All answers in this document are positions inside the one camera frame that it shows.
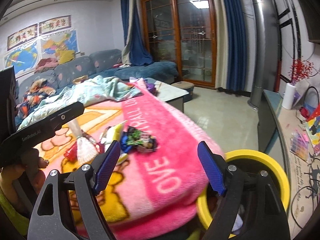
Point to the yellow white snack bag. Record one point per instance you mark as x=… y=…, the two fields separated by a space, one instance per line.
x=110 y=134

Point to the white top coffee table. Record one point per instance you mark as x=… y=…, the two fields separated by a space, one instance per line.
x=167 y=93

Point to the red snack package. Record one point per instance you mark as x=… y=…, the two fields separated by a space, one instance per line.
x=71 y=153

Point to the light blue floral blanket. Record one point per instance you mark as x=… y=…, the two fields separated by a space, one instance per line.
x=89 y=92

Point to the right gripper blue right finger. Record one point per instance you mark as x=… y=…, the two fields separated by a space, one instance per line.
x=214 y=166

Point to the long tv cabinet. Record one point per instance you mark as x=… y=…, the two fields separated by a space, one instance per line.
x=276 y=127

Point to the china map poster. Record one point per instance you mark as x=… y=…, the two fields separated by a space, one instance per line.
x=60 y=45

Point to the wooden glass sliding door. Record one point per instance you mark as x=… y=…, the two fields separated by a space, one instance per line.
x=184 y=32

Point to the world map poster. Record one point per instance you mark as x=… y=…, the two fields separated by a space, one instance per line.
x=23 y=58

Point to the colourful portrait painting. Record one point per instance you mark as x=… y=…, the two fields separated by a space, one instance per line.
x=312 y=128

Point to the right blue curtain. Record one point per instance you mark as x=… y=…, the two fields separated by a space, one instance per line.
x=231 y=45

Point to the blue plastic bag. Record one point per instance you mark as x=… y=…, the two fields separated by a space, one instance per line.
x=124 y=145

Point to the small round footstool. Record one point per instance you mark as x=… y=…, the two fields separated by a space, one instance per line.
x=188 y=87

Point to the wall mounted television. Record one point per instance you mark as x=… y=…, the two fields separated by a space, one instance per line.
x=310 y=9

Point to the white foam net sleeve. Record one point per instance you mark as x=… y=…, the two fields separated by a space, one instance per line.
x=86 y=151

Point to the blue grey sofa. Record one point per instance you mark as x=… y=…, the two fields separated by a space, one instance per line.
x=99 y=63

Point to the pink cartoon fleece blanket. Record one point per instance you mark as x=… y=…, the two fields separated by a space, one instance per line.
x=151 y=194

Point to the colourful bead organiser box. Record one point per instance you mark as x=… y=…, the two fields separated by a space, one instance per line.
x=299 y=146

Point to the green dark snack wrapper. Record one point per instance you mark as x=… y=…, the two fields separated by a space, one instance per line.
x=143 y=142

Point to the blue curtain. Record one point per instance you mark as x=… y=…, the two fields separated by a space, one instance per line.
x=231 y=45
x=134 y=52

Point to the left blue curtain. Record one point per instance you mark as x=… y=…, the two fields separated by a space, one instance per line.
x=134 y=52

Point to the red berry branch decoration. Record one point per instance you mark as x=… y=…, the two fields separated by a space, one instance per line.
x=300 y=70

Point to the yellow rimmed black trash bin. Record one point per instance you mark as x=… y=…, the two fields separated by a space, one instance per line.
x=255 y=202

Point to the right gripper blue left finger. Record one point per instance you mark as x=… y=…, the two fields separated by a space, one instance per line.
x=103 y=166

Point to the silver tower air conditioner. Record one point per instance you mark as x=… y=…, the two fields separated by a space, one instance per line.
x=267 y=49

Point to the white paper towel roll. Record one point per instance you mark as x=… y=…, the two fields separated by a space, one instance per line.
x=289 y=96

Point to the person's left hand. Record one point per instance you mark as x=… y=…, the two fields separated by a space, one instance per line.
x=12 y=173

